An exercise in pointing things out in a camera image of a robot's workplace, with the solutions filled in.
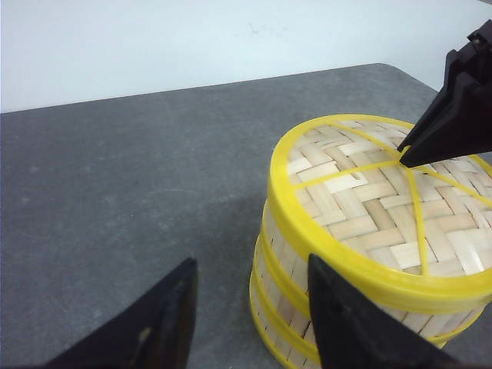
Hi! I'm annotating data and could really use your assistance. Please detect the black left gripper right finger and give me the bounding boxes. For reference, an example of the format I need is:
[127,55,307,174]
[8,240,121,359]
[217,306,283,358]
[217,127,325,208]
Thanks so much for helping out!
[308,254,461,368]

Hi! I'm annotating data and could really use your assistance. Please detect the bamboo steamer tray two buns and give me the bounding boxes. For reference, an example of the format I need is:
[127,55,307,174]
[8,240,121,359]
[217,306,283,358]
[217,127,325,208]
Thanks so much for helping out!
[250,225,476,367]

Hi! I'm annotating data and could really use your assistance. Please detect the woven bamboo steamer lid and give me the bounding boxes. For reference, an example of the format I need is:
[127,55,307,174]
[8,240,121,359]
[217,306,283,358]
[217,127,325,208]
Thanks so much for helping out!
[268,115,491,314]

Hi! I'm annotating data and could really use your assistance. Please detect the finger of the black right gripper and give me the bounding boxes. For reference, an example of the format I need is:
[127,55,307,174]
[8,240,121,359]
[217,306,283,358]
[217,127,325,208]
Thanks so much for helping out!
[399,72,491,168]
[397,25,492,151]

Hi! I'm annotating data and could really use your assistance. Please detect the bottom bamboo steamer tray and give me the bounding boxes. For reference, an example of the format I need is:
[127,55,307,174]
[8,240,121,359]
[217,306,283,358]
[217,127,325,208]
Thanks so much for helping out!
[249,271,321,368]

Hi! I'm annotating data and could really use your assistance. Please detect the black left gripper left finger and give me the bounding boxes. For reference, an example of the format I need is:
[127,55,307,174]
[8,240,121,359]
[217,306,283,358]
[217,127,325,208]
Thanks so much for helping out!
[48,258,198,368]

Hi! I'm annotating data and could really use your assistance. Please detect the bamboo steamer tray single bun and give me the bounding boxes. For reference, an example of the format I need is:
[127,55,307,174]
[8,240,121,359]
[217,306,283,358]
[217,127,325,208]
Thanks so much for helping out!
[255,204,485,344]

